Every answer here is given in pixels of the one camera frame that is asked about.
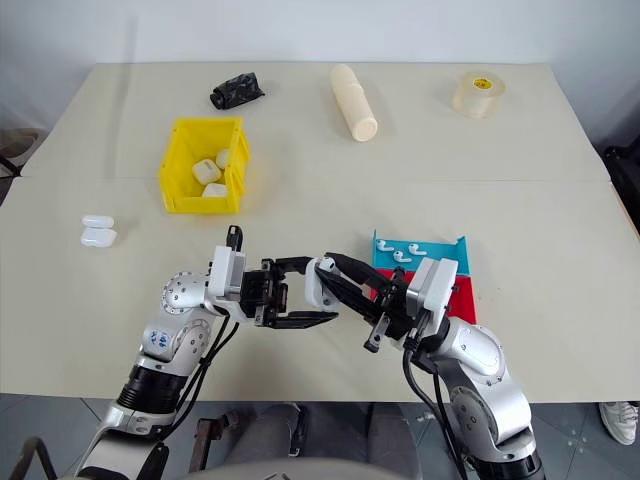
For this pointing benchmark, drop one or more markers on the closed white earbud case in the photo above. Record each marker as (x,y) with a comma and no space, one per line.
(215,190)
(223,158)
(206,171)

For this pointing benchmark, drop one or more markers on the brown rusty metal bracket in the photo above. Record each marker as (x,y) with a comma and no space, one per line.
(206,440)

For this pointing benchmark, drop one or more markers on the clear tape roll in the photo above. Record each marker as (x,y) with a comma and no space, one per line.
(479,95)

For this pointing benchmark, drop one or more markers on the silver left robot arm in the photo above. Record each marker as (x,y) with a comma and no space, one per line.
(172,340)

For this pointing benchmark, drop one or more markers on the cream cylindrical roll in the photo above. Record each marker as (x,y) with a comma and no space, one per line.
(352,102)

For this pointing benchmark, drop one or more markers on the grey round stool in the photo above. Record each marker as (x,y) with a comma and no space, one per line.
(17,145)

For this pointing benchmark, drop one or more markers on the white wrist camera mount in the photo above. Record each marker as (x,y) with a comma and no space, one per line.
(225,272)
(435,287)

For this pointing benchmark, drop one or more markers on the white earbud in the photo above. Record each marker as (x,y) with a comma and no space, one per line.
(399,257)
(384,245)
(414,249)
(326,263)

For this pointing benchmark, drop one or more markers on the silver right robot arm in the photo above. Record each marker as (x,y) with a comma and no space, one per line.
(480,380)

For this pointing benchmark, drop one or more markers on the white shoe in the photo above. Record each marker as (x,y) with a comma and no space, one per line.
(620,420)

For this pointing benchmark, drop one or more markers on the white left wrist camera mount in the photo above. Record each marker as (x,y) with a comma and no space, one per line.
(225,272)

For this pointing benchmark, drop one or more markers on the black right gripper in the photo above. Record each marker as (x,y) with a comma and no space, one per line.
(397,315)

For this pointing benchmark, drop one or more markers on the yellow plastic bin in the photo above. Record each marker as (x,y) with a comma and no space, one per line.
(180,165)

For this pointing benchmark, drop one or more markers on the red tray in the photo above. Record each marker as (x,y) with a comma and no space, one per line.
(462,300)

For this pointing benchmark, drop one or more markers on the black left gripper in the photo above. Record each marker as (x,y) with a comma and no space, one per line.
(260,292)

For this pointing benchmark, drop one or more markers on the black crumpled bag roll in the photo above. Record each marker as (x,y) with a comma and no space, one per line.
(235,90)

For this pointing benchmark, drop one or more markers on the black curved tube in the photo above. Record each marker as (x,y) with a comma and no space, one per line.
(37,452)

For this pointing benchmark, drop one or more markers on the blue tray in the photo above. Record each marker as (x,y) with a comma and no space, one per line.
(440,255)

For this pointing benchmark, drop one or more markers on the white earbud case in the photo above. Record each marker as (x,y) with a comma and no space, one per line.
(98,230)
(206,171)
(314,290)
(215,190)
(223,158)

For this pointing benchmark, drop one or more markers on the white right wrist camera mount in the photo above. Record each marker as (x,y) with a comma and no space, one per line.
(435,287)

